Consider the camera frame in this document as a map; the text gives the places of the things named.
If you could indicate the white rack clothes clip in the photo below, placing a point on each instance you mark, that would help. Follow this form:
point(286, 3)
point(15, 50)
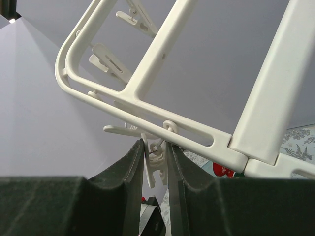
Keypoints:
point(122, 131)

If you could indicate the white clip hanger rack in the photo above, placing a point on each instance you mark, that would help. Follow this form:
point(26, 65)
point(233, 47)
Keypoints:
point(221, 79)

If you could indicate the white clip top edge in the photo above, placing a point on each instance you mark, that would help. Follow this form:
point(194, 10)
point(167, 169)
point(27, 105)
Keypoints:
point(138, 18)

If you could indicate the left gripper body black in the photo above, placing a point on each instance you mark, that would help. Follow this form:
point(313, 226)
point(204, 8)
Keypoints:
point(151, 221)

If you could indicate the white clip upper pair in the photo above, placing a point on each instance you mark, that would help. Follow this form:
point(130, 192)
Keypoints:
point(107, 62)

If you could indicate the red snowflake sock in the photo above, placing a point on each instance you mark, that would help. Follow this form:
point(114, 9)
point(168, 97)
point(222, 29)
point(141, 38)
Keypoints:
point(221, 171)

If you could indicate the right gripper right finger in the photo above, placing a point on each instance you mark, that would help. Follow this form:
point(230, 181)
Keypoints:
point(203, 205)

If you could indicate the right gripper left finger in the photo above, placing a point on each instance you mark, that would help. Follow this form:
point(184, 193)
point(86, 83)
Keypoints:
point(107, 204)

